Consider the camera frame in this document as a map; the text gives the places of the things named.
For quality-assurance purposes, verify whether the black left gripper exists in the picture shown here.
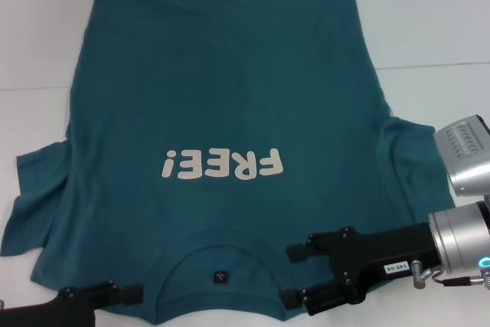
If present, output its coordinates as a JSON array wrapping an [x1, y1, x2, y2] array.
[[0, 280, 145, 327]]

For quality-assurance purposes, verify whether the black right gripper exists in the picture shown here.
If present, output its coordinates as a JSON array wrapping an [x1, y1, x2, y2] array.
[[279, 222, 441, 319]]

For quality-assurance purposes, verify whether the teal FREE! print t-shirt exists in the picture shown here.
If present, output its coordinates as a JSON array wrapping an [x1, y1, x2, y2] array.
[[0, 0, 456, 324]]

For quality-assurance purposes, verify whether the right wrist cable with plug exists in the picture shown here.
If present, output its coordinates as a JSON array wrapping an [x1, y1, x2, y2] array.
[[411, 260, 490, 292]]

